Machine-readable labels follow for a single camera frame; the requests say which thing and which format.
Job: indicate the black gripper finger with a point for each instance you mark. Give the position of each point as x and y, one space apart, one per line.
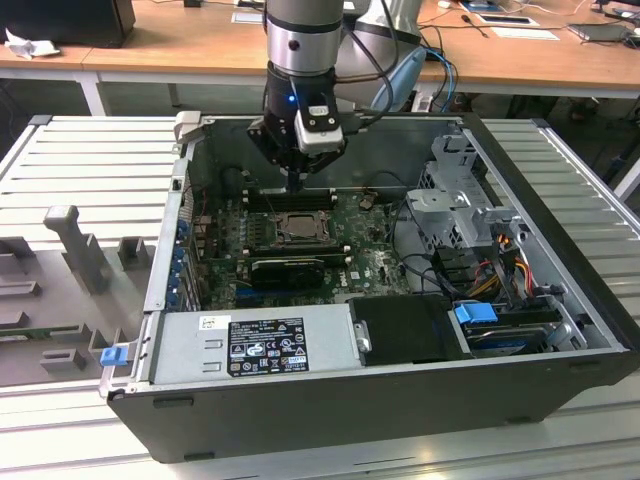
262 137
325 160

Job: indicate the silver square CPU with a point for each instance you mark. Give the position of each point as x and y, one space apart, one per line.
303 225

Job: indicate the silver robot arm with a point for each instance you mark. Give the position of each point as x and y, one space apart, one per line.
305 35

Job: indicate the thin metal locking lever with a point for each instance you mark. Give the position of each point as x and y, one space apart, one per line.
271 206

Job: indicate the CPU socket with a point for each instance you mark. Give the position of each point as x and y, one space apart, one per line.
300 242

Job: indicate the blue expansion slot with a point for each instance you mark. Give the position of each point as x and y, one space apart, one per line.
250 297

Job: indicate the black cylindrical part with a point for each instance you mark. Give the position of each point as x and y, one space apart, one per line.
232 180

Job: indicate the round coin battery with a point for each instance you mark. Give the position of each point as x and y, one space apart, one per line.
366 202

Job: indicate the grey case latch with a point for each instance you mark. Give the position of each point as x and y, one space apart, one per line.
186 125

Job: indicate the white paper sheet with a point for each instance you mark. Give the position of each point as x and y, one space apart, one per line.
525 33
247 17

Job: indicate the green motherboard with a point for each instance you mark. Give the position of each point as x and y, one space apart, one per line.
370 250

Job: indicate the white power strip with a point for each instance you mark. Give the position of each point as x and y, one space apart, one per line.
422 102

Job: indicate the black graphics card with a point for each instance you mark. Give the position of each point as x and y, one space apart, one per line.
285 275

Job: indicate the silver metal drive cage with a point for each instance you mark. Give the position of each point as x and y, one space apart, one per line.
450 210

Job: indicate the black plastic shroud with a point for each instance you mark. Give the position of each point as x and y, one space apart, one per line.
400 330

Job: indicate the blue disk carrier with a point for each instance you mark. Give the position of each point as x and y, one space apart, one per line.
475 315

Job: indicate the silver power supply unit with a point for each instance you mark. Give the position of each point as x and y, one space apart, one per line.
185 345

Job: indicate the black box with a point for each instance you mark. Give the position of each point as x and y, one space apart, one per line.
65 20

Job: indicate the white framed tablet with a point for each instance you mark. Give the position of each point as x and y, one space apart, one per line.
507 20

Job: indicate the crumpled white paper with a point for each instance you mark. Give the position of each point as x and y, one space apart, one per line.
30 47

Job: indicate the hard disk drive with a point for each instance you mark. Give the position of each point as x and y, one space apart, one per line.
505 342

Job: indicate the grey parts rack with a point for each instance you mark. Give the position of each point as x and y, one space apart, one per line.
60 300

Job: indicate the black open PC case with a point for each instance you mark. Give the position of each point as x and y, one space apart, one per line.
300 420

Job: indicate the blue plastic latch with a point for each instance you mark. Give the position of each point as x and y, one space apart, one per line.
112 357

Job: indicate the grey laptop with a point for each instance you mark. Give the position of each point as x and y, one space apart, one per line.
597 32

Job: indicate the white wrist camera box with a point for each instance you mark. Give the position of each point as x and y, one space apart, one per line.
320 132

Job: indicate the wooden desk white frame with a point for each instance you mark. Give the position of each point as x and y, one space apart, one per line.
200 50
45 64

